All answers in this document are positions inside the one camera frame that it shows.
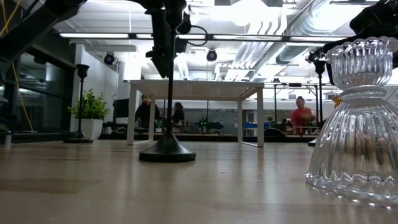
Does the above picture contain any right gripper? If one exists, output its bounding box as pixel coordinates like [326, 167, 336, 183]
[323, 29, 398, 66]

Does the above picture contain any thin yellow rod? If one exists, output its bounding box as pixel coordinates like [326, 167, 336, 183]
[11, 61, 35, 133]

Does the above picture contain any green plant in white pot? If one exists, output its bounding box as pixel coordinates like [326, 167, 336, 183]
[68, 88, 109, 141]

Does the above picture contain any clear ribbed glass candle holder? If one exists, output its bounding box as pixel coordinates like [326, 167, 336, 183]
[305, 36, 398, 203]

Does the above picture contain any black camera cable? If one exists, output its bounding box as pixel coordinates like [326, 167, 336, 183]
[185, 24, 210, 47]

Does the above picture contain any tall black candlestick holder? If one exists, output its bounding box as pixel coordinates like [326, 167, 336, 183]
[139, 0, 197, 163]
[63, 63, 94, 144]
[307, 58, 326, 147]

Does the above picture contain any black device with green lights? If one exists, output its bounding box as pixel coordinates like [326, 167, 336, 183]
[195, 116, 224, 135]

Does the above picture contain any person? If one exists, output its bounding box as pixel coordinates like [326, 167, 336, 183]
[290, 95, 317, 135]
[135, 95, 161, 130]
[172, 101, 186, 125]

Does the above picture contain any black metal rack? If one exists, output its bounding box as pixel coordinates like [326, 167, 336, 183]
[264, 81, 321, 125]

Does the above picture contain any silver ventilation duct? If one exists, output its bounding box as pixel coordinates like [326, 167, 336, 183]
[275, 0, 343, 65]

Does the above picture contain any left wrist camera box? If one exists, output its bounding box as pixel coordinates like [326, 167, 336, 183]
[177, 11, 192, 35]

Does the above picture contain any blue storage bin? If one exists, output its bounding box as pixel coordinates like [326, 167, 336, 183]
[243, 121, 271, 130]

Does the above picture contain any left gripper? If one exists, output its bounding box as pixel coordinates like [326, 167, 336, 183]
[129, 0, 188, 79]

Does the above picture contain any black computer monitor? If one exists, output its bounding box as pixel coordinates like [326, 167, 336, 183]
[113, 98, 130, 119]

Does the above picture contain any white perforated metal shelf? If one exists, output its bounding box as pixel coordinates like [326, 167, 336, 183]
[126, 79, 265, 148]

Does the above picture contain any overhead LED light bar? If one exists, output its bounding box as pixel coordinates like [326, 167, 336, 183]
[58, 32, 349, 43]

